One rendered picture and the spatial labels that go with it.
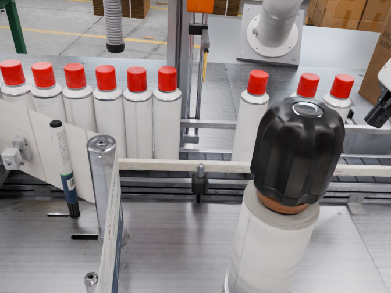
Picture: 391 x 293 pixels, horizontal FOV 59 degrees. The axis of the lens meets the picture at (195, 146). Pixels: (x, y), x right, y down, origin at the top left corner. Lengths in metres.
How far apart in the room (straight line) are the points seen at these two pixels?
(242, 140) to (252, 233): 0.30
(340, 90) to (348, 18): 3.31
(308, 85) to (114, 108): 0.34
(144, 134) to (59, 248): 0.24
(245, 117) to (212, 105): 0.39
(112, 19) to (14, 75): 0.19
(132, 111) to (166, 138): 0.08
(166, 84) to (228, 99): 0.48
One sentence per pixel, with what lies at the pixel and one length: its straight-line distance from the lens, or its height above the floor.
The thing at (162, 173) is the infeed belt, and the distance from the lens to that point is 0.69.
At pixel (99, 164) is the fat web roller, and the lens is 0.46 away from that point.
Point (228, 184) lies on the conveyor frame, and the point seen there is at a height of 0.88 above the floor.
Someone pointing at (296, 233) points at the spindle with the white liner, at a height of 1.06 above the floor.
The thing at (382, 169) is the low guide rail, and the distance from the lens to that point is 0.78.
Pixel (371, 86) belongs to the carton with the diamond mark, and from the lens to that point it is 1.17.
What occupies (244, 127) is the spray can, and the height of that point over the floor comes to 0.99.
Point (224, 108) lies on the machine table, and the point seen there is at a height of 0.83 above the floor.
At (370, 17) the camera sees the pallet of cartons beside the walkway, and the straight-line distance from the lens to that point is 4.03.
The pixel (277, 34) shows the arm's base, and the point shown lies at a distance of 1.29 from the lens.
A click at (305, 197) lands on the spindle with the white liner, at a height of 1.10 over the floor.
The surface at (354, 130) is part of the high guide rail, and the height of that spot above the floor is 0.96.
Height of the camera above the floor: 1.33
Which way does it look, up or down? 36 degrees down
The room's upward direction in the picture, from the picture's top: 4 degrees clockwise
